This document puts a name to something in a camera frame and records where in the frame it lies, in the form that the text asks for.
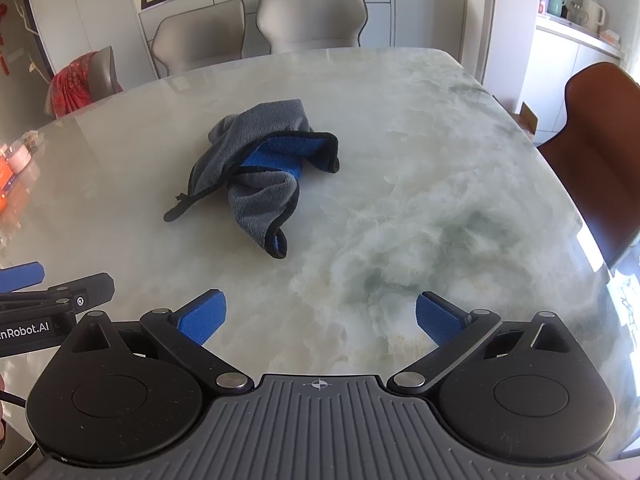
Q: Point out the orange packet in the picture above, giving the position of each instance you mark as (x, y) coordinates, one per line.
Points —
(6, 177)

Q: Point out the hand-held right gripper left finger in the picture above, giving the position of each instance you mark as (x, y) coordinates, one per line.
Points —
(202, 317)

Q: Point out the orange box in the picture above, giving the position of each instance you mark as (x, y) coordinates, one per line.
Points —
(610, 37)

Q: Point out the red hanging ornament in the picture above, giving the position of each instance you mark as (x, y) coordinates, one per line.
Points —
(4, 35)

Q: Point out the brown leather chair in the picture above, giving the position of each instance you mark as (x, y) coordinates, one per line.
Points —
(600, 135)

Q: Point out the grey and blue towel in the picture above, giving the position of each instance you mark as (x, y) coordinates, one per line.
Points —
(260, 180)

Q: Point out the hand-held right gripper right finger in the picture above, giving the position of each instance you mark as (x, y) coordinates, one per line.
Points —
(434, 316)

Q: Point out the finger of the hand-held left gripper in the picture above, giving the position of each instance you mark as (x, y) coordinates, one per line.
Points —
(85, 292)
(22, 276)

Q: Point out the white counter cabinet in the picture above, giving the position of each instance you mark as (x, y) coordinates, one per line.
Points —
(560, 70)

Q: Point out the beige dining chair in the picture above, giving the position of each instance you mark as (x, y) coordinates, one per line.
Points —
(200, 40)
(310, 17)
(107, 72)

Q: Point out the white jug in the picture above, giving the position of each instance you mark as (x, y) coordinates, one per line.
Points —
(592, 14)

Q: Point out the cardboard box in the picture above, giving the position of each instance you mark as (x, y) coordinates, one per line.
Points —
(529, 119)

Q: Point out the pink jar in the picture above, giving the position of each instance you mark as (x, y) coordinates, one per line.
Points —
(20, 160)

